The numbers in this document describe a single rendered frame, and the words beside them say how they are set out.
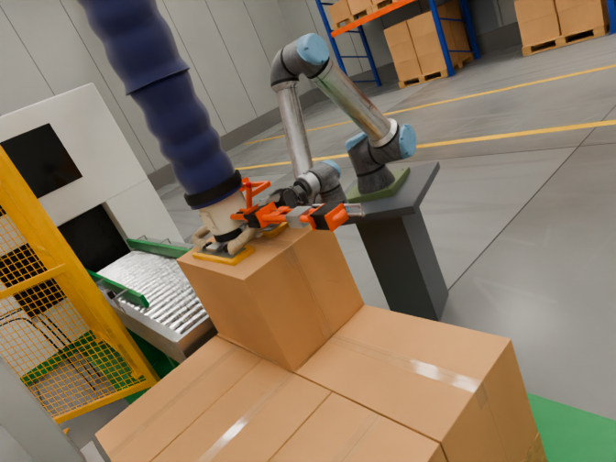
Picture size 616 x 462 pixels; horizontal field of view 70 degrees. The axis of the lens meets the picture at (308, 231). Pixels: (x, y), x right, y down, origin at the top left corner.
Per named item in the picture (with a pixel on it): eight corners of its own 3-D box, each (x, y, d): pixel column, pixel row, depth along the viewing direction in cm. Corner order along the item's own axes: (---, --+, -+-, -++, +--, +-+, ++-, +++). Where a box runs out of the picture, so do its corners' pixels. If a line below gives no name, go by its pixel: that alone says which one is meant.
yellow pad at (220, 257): (192, 258, 182) (187, 247, 180) (212, 245, 187) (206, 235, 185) (234, 267, 155) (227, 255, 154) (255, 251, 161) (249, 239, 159)
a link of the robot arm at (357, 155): (365, 164, 229) (353, 133, 223) (392, 158, 216) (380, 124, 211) (349, 176, 219) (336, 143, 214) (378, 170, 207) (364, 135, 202)
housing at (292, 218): (289, 228, 137) (282, 215, 136) (303, 217, 141) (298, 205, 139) (302, 229, 132) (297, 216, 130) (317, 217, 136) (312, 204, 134)
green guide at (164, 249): (130, 247, 410) (125, 239, 407) (140, 241, 415) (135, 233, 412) (207, 264, 285) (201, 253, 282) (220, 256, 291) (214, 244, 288)
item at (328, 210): (313, 230, 127) (305, 215, 125) (329, 217, 131) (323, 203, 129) (332, 232, 120) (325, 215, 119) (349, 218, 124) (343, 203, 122)
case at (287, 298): (217, 332, 203) (175, 259, 189) (280, 281, 223) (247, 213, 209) (292, 372, 156) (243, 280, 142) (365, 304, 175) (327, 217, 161)
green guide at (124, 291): (75, 280, 382) (69, 272, 379) (86, 274, 387) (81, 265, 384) (135, 315, 257) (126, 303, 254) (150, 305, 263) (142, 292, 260)
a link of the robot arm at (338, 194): (335, 211, 181) (323, 184, 178) (357, 208, 173) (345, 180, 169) (322, 222, 175) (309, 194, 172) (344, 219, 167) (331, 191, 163)
